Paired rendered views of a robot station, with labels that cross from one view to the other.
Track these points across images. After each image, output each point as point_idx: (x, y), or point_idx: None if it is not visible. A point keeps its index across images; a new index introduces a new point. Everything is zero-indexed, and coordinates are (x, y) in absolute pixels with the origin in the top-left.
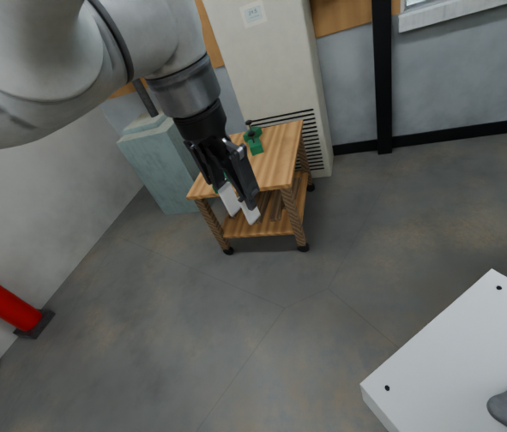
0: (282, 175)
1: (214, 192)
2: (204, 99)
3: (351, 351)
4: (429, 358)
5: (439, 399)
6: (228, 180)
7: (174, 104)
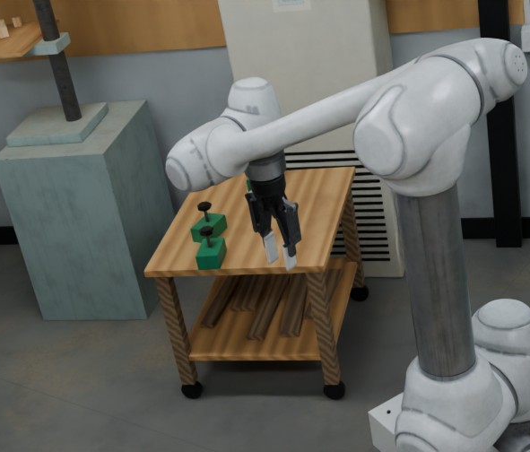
0: (312, 252)
1: (195, 267)
2: (277, 173)
3: None
4: None
5: None
6: (222, 251)
7: (259, 173)
